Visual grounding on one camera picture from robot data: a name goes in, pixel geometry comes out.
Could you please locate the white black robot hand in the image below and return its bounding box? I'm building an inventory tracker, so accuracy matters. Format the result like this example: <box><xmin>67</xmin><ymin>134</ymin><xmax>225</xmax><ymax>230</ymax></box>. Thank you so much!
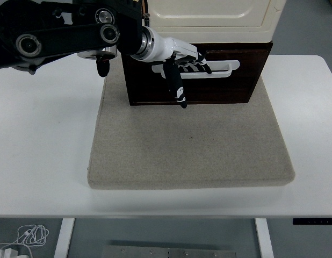
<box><xmin>143</xmin><ymin>28</ymin><xmax>213</xmax><ymax>110</ymax></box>

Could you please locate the white drawer handle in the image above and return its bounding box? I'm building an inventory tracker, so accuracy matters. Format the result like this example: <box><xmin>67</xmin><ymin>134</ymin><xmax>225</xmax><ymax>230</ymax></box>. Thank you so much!
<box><xmin>151</xmin><ymin>60</ymin><xmax>241</xmax><ymax>80</ymax></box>

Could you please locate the dark wooden drawer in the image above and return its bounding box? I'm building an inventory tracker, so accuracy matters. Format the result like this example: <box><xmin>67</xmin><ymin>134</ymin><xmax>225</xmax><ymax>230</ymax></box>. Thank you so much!
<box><xmin>126</xmin><ymin>49</ymin><xmax>266</xmax><ymax>105</ymax></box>

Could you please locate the dark wooden drawer case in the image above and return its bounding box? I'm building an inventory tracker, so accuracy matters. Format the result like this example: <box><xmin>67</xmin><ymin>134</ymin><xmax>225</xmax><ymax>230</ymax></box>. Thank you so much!
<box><xmin>120</xmin><ymin>40</ymin><xmax>274</xmax><ymax>106</ymax></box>

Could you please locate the beige fabric mat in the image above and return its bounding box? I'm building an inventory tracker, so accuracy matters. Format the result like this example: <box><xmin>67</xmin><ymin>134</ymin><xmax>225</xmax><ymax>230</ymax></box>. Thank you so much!
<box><xmin>86</xmin><ymin>47</ymin><xmax>296</xmax><ymax>190</ymax></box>

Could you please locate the white table leg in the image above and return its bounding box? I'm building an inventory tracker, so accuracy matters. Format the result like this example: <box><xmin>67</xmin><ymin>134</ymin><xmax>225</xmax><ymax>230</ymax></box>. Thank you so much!
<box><xmin>53</xmin><ymin>218</ymin><xmax>75</xmax><ymax>258</ymax></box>
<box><xmin>254</xmin><ymin>218</ymin><xmax>274</xmax><ymax>258</ymax></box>

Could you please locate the black table control panel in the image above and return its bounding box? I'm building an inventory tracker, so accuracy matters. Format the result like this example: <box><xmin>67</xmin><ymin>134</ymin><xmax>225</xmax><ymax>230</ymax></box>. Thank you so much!
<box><xmin>292</xmin><ymin>218</ymin><xmax>332</xmax><ymax>226</ymax></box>

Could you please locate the white power adapter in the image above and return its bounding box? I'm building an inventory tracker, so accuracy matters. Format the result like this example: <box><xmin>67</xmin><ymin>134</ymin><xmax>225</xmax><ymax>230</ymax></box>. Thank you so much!
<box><xmin>0</xmin><ymin>248</ymin><xmax>19</xmax><ymax>258</ymax></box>

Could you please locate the white cable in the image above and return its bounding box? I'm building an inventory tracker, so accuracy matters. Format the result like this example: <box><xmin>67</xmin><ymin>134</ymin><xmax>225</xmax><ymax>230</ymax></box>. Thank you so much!
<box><xmin>0</xmin><ymin>224</ymin><xmax>50</xmax><ymax>258</ymax></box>

